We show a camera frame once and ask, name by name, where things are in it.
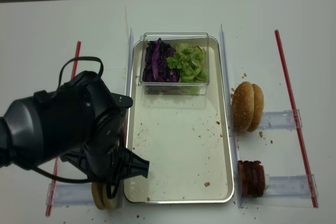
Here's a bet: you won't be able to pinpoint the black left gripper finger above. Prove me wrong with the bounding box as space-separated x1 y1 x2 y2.
120 148 150 179

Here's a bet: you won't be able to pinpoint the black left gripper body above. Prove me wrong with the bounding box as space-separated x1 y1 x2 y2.
55 71 133 182

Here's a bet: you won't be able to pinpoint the bun half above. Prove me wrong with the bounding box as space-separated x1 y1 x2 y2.
102 184 118 210
91 182 106 210

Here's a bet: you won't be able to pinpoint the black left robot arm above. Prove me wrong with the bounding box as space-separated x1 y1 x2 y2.
1 71 149 183

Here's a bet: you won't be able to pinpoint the stack of bacon slices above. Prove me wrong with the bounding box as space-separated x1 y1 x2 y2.
238 161 266 197

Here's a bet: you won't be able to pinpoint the green lettuce leaves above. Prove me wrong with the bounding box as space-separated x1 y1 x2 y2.
166 43 208 83

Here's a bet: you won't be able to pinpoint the white rectangular metal tray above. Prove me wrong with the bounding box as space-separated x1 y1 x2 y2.
124 37 234 204

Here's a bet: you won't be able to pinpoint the clear bottom bun pusher track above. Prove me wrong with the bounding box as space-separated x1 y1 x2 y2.
46 183 94 206

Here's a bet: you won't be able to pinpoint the purple cabbage pieces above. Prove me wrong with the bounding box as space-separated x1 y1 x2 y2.
142 38 180 83

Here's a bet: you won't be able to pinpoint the clear plastic salad container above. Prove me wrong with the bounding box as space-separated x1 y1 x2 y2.
136 33 209 95

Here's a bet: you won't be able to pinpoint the front sesame bun top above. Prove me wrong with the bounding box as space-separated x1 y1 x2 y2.
232 81 254 131

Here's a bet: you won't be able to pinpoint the sesame bun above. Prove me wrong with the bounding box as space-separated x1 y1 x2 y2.
232 81 254 131
247 84 264 132

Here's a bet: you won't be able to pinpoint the rear sesame bun top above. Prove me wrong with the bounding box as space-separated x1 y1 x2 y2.
247 84 264 132

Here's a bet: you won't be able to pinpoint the clear sesame bun pusher track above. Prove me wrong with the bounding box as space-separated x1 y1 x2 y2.
258 110 302 130

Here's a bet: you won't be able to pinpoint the clear bacon pusher track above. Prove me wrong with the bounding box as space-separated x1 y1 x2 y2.
264 174 318 198

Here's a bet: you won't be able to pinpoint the left red rail strip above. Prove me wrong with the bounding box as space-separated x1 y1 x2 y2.
45 41 81 217

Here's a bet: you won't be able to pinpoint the red rail strip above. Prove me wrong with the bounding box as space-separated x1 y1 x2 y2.
274 29 319 208
45 41 81 217

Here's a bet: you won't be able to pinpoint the right long clear rail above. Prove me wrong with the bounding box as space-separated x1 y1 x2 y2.
219 24 245 209

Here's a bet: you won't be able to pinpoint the right red rail strip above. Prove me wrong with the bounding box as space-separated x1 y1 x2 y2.
274 29 319 208

